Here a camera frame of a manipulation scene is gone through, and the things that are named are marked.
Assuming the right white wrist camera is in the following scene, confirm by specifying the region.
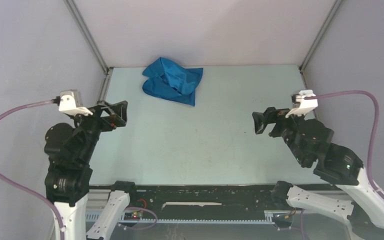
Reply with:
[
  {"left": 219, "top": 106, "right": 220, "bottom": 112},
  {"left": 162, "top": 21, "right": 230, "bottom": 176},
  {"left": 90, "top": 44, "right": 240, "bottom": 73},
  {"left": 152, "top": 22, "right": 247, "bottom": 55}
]
[{"left": 285, "top": 89, "right": 318, "bottom": 118}]

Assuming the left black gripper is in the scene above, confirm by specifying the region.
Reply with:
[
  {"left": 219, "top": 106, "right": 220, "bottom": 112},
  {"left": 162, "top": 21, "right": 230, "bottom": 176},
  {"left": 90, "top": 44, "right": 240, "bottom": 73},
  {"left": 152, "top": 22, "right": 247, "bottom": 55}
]
[{"left": 70, "top": 97, "right": 129, "bottom": 162}]

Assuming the white cable duct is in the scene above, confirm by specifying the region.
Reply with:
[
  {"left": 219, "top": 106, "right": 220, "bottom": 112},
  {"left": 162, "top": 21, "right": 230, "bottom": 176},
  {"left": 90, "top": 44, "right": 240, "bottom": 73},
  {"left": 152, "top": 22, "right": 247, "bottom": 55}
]
[{"left": 85, "top": 211, "right": 275, "bottom": 225}]

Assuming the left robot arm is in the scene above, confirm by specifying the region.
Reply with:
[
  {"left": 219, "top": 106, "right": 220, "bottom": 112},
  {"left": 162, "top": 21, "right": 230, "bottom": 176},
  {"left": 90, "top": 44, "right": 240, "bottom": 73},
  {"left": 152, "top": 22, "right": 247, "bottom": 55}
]
[{"left": 44, "top": 100, "right": 138, "bottom": 240}]

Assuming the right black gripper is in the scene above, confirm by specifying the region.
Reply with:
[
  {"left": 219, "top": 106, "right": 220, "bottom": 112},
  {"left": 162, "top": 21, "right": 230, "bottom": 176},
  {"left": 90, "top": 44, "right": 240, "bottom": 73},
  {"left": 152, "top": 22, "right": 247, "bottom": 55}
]
[{"left": 249, "top": 106, "right": 306, "bottom": 165}]

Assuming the left aluminium frame post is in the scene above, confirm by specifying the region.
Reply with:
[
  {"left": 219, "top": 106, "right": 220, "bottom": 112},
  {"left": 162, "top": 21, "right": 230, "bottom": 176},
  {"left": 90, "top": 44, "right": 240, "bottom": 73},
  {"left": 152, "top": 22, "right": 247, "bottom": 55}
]
[{"left": 63, "top": 0, "right": 114, "bottom": 102}]

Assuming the blue cloth napkin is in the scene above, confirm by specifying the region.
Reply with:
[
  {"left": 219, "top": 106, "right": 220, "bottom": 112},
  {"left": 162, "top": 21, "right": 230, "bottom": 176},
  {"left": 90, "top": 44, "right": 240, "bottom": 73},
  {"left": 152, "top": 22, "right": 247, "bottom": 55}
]
[{"left": 142, "top": 57, "right": 204, "bottom": 107}]

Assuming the right aluminium frame post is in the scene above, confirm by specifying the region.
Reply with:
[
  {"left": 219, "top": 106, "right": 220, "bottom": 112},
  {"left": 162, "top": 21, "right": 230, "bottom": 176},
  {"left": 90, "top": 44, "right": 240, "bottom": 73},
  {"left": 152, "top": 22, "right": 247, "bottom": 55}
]
[{"left": 299, "top": 0, "right": 345, "bottom": 74}]

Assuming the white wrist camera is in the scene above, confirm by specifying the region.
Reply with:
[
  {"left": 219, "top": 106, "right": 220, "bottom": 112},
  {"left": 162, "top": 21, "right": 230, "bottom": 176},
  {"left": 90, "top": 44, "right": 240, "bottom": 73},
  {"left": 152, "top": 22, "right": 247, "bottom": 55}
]
[
  {"left": 285, "top": 89, "right": 318, "bottom": 118},
  {"left": 58, "top": 89, "right": 93, "bottom": 117}
]

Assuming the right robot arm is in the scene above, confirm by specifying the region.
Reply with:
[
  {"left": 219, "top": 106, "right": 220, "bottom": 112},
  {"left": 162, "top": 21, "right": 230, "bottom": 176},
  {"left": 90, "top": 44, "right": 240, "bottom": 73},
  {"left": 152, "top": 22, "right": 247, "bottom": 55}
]
[{"left": 252, "top": 107, "right": 384, "bottom": 240}]

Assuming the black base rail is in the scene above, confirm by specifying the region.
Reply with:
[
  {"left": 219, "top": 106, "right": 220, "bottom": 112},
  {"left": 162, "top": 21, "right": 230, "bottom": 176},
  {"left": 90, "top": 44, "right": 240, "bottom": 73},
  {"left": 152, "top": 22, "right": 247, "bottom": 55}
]
[{"left": 89, "top": 183, "right": 345, "bottom": 224}]

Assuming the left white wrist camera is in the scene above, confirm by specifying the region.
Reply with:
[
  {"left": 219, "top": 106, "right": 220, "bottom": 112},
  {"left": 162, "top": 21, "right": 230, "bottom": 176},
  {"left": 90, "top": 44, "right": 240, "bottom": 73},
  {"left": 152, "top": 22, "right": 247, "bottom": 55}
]
[{"left": 58, "top": 89, "right": 93, "bottom": 117}]

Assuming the aluminium frame post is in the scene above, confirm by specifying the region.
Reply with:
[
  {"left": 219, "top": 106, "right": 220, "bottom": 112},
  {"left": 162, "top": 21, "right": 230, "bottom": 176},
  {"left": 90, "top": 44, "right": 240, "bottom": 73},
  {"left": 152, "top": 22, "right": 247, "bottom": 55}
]
[
  {"left": 299, "top": 0, "right": 345, "bottom": 74},
  {"left": 63, "top": 0, "right": 114, "bottom": 102}
]

